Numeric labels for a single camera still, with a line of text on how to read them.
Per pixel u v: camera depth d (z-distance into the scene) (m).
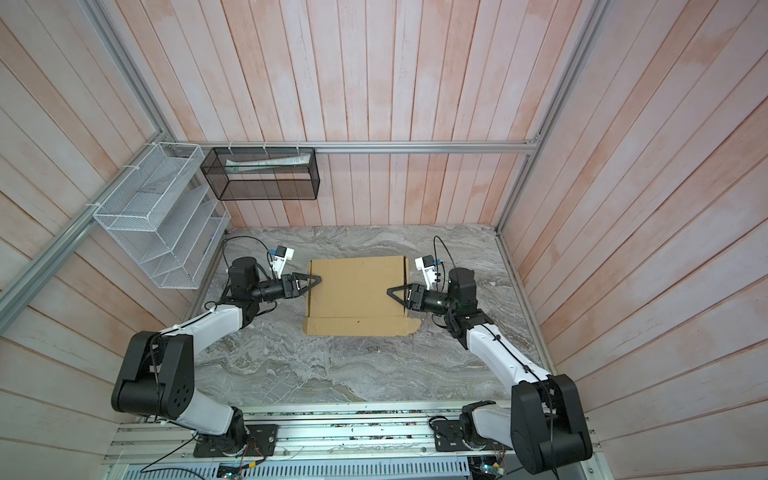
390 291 0.75
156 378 0.45
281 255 0.79
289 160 0.90
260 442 0.73
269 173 1.04
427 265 0.74
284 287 0.75
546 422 0.41
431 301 0.71
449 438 0.73
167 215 0.73
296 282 0.75
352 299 0.79
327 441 0.75
